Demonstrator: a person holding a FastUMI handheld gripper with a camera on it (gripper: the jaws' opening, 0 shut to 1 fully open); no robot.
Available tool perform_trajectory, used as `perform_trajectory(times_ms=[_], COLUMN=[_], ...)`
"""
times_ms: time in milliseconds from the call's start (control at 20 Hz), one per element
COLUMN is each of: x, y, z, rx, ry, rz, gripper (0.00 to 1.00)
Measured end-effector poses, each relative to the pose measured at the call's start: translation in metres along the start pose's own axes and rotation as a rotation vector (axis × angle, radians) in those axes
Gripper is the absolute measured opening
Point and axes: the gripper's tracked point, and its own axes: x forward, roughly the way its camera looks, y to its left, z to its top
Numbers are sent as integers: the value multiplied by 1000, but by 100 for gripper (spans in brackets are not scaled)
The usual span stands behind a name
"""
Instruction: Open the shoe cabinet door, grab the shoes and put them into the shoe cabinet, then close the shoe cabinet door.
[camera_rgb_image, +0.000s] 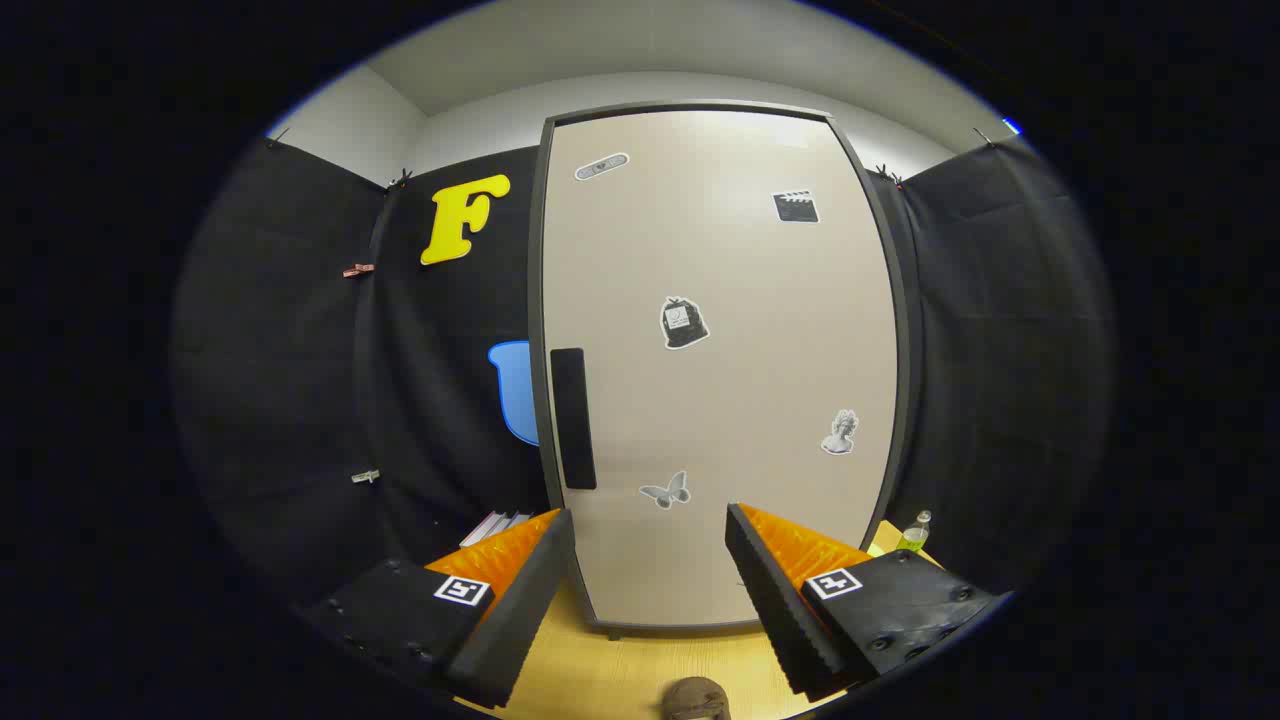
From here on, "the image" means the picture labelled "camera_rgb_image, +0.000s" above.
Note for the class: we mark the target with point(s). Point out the green drink bottle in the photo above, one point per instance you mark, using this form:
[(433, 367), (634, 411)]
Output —
[(915, 538)]

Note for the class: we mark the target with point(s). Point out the black backdrop cloth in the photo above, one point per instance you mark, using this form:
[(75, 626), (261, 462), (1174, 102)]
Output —
[(280, 380)]

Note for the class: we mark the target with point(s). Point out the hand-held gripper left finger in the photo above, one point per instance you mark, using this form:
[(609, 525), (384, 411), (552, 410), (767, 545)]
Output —
[(520, 620)]

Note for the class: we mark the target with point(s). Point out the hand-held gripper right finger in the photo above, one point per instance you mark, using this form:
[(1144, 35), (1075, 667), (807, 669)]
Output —
[(780, 600)]

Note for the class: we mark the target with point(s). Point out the small dark clip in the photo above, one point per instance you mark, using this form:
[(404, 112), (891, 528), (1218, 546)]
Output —
[(277, 136), (888, 177), (985, 137), (401, 180)]

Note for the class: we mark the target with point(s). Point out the pink clothespin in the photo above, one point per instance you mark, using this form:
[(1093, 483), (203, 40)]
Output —
[(358, 270)]

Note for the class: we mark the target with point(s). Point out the brown fuzzy shoe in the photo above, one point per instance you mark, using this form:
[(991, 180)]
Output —
[(695, 696)]

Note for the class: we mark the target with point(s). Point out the dark grey shoe cabinet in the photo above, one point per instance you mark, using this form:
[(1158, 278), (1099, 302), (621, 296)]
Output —
[(535, 300)]

